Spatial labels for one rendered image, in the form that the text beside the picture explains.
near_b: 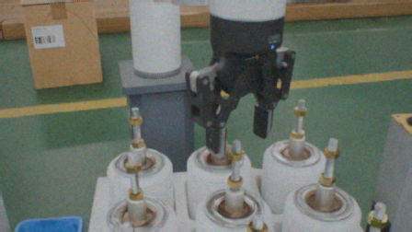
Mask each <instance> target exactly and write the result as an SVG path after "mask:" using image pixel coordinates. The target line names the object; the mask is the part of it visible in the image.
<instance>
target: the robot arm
mask: <svg viewBox="0 0 412 232"><path fill-rule="evenodd" d="M286 1H287V0H129V5H130V22H131V32H132V58H133V66H134V73H135V74H136V75H138V76H140V77H142V78H155V79H157V78H169V77H171V76H174V75H178V74H179V72H181V42H180V15H179V7H180V6H210V27H209V40H210V42H211V46H212V49H213V55H212V58H211V62H210V64H209V66H208V67H206V68H204V69H201V70H199V71H196V70H195V69H188V71H187V72H186V73H185V79H186V86H187V92H188V104H189V117H190V119H191V120H192V121H194V122H195V123H197V124H198V125H199V126H201V127H202V128H204V129H206V147H207V148H208V150H209V151H210V152H211V154H214V155H215V156H216V157H218V158H222V157H225V151H226V133H227V128H225V127H224V126H225V125H226V123H227V120H228V118H229V116H230V112H231V111H232V110H235V109H236V107H237V105H238V102H239V100H240V98H243V97H244V96H245V95H247V94H249V93H253V95H254V97H255V99H256V102H257V103H258V104H257V105H256V106H255V111H254V120H253V133H254V134H255V135H257V136H258V137H261V138H262V139H266V138H268V137H269V132H270V130H271V128H272V117H273V109H275V108H276V106H277V105H278V102H279V101H280V100H286V98H287V97H289V89H290V85H291V81H292V71H293V67H294V60H295V56H296V52H295V51H292V50H289V49H287V48H283V47H281V45H282V43H283V30H284V22H285V8H286ZM278 78H280V81H281V83H280V88H279V87H277V85H278ZM213 79H214V80H213ZM212 80H213V84H212ZM222 91H223V92H224V93H226V94H227V95H230V96H229V98H228V99H226V98H223V97H222ZM219 105H221V106H222V107H221V109H220V111H219V115H216V111H217V109H218V108H219Z"/></svg>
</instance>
